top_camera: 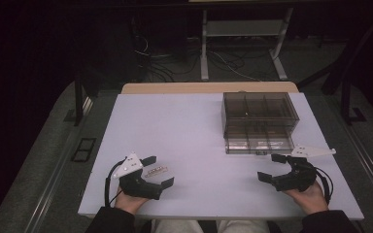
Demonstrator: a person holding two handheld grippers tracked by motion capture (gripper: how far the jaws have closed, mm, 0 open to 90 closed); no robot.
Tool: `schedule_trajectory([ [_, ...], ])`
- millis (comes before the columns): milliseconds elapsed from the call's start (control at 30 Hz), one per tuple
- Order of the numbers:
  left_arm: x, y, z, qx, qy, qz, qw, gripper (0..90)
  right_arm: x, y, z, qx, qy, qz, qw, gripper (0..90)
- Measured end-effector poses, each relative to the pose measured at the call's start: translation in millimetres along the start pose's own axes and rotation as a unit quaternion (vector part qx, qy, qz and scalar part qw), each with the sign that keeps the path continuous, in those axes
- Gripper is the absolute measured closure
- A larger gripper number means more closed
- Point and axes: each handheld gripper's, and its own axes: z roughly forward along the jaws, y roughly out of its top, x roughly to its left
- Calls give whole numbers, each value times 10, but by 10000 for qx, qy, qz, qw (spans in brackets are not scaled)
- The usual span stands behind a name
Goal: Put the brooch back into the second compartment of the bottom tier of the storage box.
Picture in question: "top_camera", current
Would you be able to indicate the person's right leg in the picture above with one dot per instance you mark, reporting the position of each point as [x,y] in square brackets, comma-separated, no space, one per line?
[243,227]

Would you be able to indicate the clear brown drawer box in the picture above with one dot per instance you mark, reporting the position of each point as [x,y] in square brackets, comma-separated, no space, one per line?
[259,113]

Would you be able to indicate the black metal stand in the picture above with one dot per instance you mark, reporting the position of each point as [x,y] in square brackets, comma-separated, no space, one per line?
[346,100]
[77,103]

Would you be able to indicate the person's leg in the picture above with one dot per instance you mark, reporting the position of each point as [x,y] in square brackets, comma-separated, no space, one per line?
[178,227]
[243,227]

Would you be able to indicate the person's left leg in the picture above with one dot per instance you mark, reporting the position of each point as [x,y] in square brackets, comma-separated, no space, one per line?
[178,227]

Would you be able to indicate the person's left hand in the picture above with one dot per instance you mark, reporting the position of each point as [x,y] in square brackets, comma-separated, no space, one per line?
[128,202]

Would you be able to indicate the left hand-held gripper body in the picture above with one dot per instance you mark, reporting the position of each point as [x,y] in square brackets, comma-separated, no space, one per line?
[139,187]

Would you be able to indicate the metal floor rail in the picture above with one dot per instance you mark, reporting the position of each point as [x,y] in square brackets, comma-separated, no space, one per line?
[370,171]
[50,194]

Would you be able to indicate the black floor socket frame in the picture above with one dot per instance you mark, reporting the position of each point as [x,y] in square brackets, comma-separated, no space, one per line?
[77,155]

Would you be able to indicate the small brown metal strip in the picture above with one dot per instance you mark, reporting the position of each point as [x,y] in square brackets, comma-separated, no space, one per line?
[156,171]

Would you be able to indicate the person's right hand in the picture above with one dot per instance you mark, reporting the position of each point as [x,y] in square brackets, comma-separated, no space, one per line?
[309,198]

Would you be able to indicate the white metal stand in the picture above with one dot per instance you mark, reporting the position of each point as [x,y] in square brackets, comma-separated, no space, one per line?
[204,64]

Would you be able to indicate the wooden table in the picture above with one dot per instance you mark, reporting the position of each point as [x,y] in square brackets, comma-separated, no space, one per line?
[207,87]

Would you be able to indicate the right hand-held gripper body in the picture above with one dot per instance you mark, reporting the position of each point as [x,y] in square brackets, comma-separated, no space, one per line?
[299,178]

